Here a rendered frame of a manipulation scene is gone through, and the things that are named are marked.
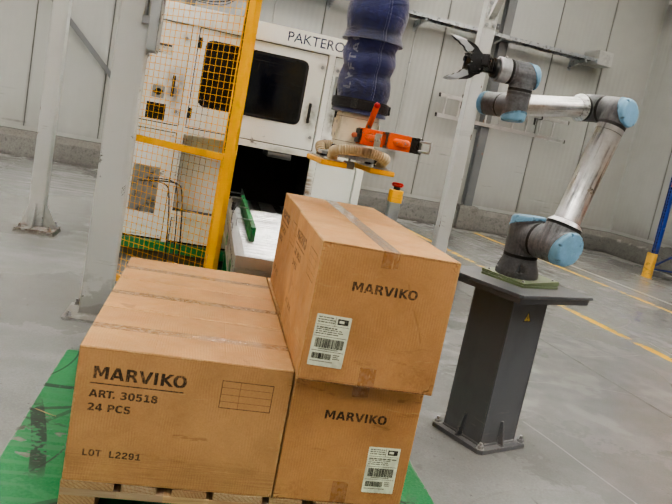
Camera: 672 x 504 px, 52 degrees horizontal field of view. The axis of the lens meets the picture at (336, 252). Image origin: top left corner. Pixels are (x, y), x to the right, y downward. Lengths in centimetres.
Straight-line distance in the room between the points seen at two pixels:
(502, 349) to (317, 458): 122
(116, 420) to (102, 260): 200
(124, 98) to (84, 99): 805
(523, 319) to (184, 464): 165
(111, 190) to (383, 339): 229
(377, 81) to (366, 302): 106
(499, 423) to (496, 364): 30
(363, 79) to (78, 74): 949
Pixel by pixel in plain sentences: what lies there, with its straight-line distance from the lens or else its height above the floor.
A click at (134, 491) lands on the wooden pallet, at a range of 218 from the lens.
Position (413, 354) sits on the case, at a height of 66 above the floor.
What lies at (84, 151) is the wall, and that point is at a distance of 1182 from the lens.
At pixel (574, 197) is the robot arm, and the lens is 303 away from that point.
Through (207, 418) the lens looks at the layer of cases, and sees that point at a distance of 208.
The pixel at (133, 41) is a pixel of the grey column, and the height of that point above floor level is 150.
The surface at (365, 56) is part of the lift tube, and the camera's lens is 271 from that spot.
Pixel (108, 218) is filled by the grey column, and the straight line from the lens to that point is 395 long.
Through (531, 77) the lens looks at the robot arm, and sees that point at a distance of 272.
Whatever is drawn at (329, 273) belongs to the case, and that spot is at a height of 86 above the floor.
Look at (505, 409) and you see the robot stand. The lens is 328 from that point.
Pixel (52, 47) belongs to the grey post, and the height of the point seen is 148.
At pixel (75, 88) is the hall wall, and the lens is 1195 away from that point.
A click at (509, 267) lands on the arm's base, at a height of 81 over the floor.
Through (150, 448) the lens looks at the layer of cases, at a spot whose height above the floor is 26.
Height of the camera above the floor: 122
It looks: 9 degrees down
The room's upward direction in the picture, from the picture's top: 11 degrees clockwise
